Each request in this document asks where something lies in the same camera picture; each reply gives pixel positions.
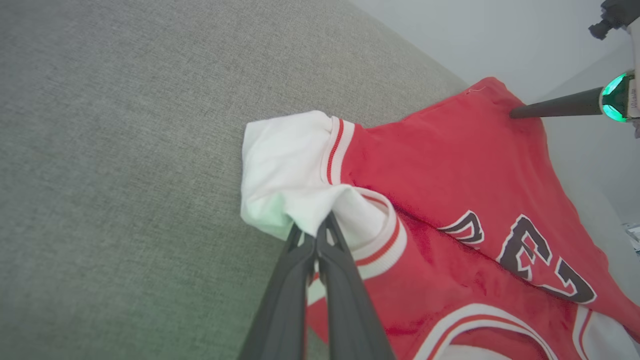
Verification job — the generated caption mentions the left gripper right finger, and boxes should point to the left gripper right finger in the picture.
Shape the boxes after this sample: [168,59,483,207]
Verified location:
[316,211,396,360]

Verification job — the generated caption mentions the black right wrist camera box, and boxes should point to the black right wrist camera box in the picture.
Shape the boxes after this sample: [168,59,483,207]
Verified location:
[588,0,640,41]

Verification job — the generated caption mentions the red jersey white sleeves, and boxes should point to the red jersey white sleeves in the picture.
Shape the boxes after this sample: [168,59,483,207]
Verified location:
[240,76,640,360]

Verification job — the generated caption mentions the small white grey object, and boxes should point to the small white grey object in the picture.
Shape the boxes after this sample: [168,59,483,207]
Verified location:
[624,222,640,255]

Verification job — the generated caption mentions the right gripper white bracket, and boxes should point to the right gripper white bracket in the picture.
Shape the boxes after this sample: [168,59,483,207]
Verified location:
[510,20,640,138]

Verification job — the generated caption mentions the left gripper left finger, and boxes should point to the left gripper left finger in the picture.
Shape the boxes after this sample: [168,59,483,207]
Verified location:
[239,223,317,360]

